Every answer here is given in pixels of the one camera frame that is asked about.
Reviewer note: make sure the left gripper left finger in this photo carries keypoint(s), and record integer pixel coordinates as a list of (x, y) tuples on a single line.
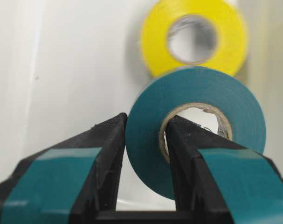
[(67, 183)]

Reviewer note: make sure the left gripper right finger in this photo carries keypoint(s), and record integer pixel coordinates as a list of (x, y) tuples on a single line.
[(220, 181)]

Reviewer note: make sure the yellow tape roll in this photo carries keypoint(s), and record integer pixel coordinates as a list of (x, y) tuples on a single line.
[(209, 33)]

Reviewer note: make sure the white plastic case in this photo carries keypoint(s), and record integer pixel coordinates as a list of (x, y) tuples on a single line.
[(66, 65)]

